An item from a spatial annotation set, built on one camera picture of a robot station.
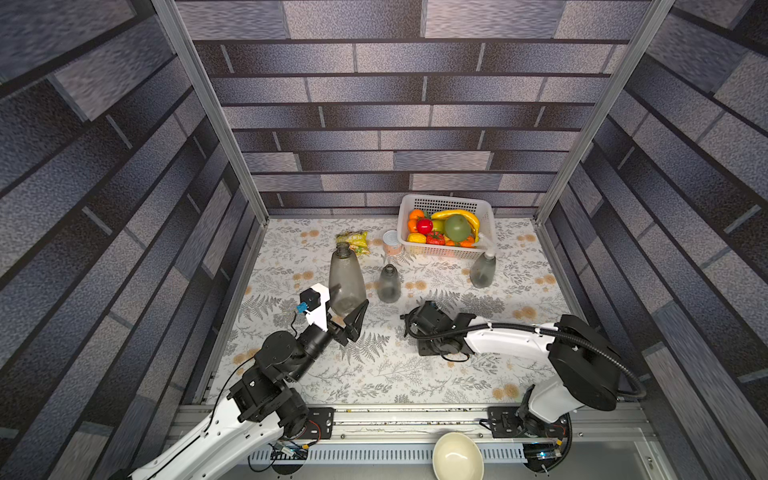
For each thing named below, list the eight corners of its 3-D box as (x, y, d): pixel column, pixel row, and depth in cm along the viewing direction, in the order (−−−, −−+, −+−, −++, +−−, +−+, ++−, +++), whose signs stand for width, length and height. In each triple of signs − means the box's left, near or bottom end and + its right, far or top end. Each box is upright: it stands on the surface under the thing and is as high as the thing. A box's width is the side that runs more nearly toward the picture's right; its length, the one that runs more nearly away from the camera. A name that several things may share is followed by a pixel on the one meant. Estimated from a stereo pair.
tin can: (379, 251, 112) (378, 235, 104) (385, 243, 114) (385, 226, 107) (397, 259, 109) (397, 243, 102) (403, 250, 112) (404, 234, 105)
